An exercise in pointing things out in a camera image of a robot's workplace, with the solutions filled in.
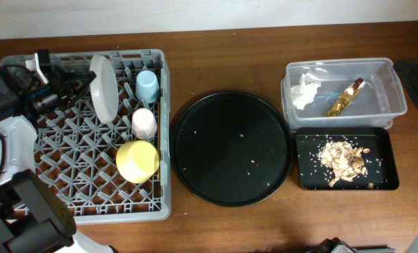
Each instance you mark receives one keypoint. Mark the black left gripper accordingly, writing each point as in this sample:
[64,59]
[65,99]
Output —
[64,86]

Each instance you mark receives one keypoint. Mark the light grey plate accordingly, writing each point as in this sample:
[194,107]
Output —
[104,91]

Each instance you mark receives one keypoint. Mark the blue plastic cup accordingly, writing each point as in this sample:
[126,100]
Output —
[147,86]

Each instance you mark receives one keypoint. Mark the pink plastic cup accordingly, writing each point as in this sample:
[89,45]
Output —
[144,124]

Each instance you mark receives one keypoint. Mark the gold foil snack wrapper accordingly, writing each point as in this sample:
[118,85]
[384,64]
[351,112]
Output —
[346,98]

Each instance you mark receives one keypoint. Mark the yellow bowl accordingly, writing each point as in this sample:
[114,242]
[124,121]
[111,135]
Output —
[137,161]

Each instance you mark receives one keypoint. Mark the food scraps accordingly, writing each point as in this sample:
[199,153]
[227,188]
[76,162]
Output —
[344,161]

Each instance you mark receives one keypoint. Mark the white paper napkin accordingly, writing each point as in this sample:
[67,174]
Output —
[304,93]

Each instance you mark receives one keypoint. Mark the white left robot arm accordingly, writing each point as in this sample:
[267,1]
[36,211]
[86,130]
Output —
[32,217]

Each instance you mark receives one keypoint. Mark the clear plastic waste bin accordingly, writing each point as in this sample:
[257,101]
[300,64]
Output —
[377,104]

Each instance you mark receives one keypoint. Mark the grey plastic dishwasher rack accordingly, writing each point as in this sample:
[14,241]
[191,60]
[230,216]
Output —
[74,153]

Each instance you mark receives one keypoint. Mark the black rectangular tray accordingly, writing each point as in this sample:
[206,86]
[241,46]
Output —
[380,162]

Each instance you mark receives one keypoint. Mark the round black serving tray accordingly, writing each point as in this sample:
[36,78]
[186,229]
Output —
[232,149]

